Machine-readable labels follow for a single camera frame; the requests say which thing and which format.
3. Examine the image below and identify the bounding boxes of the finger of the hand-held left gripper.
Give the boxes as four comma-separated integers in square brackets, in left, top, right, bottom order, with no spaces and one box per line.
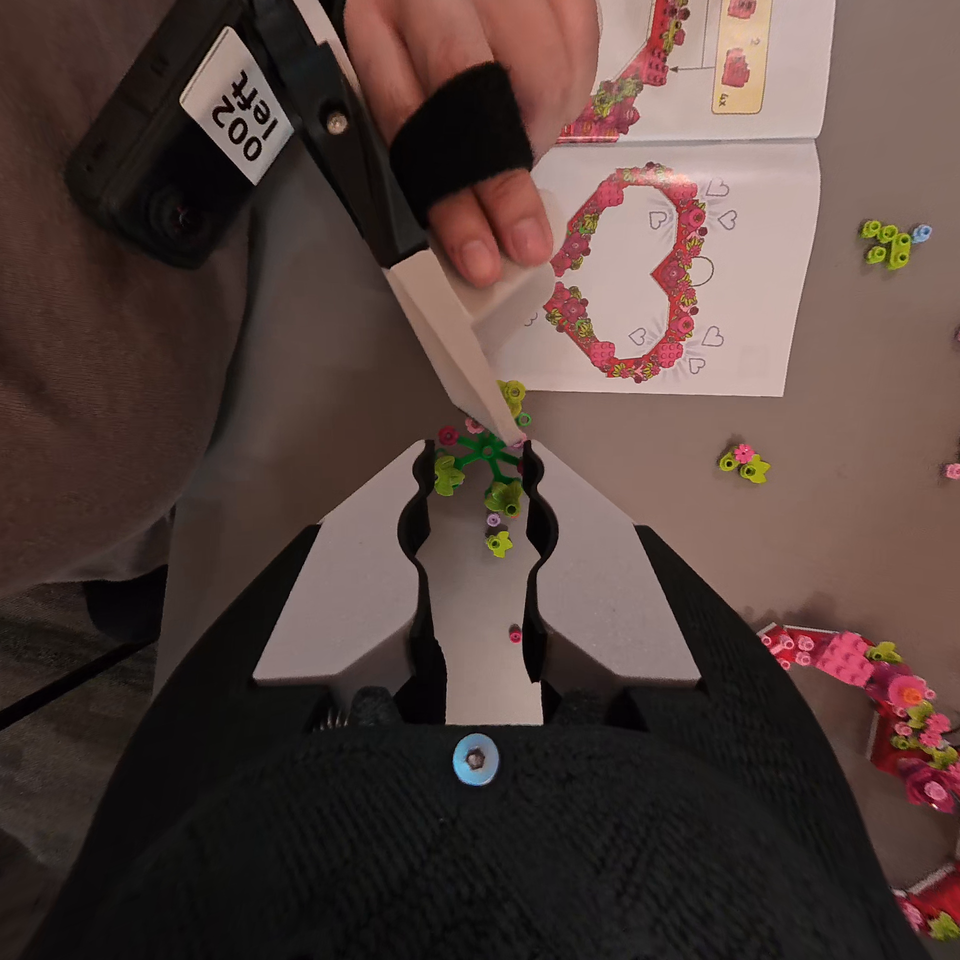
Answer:
[382,249,529,450]
[448,246,560,363]

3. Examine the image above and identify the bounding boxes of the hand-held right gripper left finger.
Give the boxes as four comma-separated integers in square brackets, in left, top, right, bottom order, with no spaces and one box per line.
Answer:
[252,438,449,726]

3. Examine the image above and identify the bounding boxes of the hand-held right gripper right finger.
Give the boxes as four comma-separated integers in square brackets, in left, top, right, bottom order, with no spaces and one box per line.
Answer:
[519,439,703,725]

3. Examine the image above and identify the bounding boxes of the green stem brick flower cluster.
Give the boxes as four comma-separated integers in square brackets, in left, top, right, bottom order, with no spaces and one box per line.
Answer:
[433,378,535,520]

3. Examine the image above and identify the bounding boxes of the person's left hand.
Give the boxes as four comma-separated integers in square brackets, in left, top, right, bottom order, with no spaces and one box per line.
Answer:
[341,0,601,290]

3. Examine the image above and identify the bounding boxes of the lime leaves with pink flower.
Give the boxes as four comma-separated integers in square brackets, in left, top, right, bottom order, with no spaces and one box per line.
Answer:
[717,443,772,485]

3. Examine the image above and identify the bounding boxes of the person's torso in grey sweater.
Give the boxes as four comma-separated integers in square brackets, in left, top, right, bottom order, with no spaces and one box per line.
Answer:
[0,0,301,601]

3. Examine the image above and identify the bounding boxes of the white instruction booklet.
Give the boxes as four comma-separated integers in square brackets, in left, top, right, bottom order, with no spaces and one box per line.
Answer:
[525,0,837,399]

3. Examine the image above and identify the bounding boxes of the lime leaves with blue stud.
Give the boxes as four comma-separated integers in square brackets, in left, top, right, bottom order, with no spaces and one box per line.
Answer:
[860,219,934,271]

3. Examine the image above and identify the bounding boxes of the red pink brick heart frame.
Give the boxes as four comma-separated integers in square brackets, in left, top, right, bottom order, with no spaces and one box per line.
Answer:
[756,622,960,944]

